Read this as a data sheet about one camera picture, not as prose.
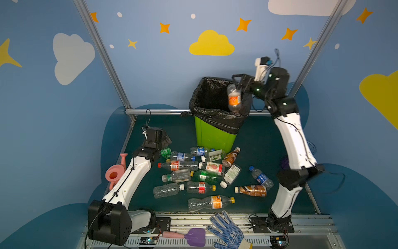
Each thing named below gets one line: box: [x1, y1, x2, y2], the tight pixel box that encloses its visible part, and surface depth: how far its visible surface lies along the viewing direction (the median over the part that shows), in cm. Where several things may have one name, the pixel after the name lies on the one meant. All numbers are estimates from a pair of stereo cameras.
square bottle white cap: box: [219, 163, 242, 189], surface depth 90 cm
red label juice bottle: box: [198, 161, 224, 176], surface depth 92 cm
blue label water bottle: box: [170, 150, 197, 162], surface depth 97 cm
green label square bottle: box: [208, 148, 223, 162], surface depth 98 cm
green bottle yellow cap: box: [189, 170, 222, 185], surface depth 88 cm
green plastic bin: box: [194, 115, 238, 154], surface depth 87 cm
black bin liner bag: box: [180, 76, 253, 135], surface depth 80 cm
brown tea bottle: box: [234, 184, 267, 197], surface depth 83 cm
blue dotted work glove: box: [206, 210, 253, 249], surface depth 73 cm
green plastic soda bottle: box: [160, 147, 172, 160], surface depth 100 cm
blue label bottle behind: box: [189, 146, 208, 157], surface depth 99 cm
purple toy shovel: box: [162, 227, 206, 247], surface depth 72 cm
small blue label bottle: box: [248, 166, 275, 191], surface depth 90 cm
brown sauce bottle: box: [221, 146, 241, 168], surface depth 95 cm
